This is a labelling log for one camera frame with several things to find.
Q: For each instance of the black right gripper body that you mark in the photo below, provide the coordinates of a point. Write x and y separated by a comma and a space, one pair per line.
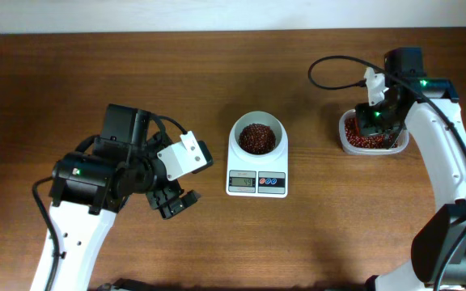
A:
374, 120

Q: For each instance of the clear plastic bean container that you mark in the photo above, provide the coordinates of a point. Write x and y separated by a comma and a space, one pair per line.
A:
401, 142

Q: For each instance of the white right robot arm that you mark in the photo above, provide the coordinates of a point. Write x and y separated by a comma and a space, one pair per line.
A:
432, 116

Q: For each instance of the red beans in container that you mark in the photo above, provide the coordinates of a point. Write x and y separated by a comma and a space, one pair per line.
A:
356, 139

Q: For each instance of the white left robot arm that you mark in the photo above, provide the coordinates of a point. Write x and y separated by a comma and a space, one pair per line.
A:
89, 186

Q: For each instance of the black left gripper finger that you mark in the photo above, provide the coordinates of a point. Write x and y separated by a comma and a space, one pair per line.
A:
159, 197
178, 204

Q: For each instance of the white digital kitchen scale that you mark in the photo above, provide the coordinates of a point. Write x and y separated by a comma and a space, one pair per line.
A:
257, 179

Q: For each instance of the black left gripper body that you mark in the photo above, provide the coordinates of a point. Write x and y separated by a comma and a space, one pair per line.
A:
149, 174

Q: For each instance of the white round bowl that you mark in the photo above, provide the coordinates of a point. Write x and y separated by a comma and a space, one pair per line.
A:
259, 117

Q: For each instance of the red beans in bowl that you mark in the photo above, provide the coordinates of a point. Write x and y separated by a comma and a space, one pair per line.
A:
257, 139

